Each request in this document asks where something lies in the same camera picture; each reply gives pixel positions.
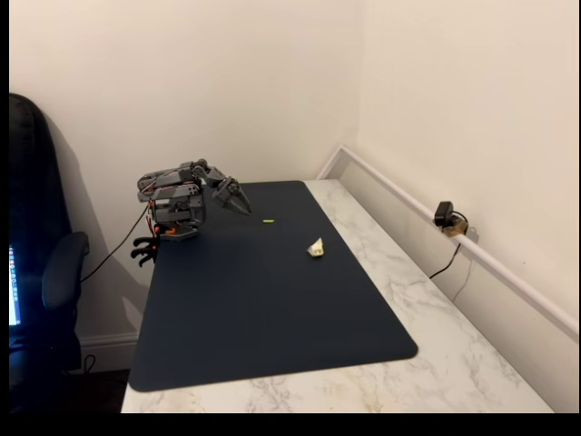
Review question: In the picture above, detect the dark navy desk mat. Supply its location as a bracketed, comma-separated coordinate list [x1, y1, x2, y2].
[128, 180, 419, 393]

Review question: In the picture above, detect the black clamp with orange trigger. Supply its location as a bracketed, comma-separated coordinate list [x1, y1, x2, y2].
[132, 226, 162, 250]
[130, 247, 159, 269]

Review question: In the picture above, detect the black office chair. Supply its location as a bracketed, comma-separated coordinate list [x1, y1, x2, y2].
[8, 93, 91, 414]

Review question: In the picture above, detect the white baseboard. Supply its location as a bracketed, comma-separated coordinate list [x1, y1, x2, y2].
[78, 332, 140, 372]

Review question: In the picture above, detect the black webcam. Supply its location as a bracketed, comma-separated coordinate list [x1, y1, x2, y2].
[433, 201, 456, 228]

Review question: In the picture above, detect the small wooden block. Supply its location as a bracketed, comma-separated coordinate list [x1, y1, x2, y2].
[443, 219, 469, 239]

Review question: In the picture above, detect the laptop with lit screen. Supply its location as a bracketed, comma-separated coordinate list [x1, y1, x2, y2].
[8, 244, 23, 327]

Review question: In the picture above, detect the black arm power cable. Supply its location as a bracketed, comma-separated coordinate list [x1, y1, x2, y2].
[80, 204, 151, 283]

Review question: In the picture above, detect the black cable on floor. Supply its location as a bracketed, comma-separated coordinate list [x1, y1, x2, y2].
[66, 353, 97, 376]

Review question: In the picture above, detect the black webcam cable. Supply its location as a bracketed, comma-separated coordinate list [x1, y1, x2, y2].
[428, 210, 469, 280]

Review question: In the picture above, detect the thin white cable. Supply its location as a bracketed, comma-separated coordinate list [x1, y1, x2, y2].
[451, 258, 476, 303]

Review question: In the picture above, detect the white wall trim rail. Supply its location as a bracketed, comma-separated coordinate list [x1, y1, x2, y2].
[316, 144, 580, 338]

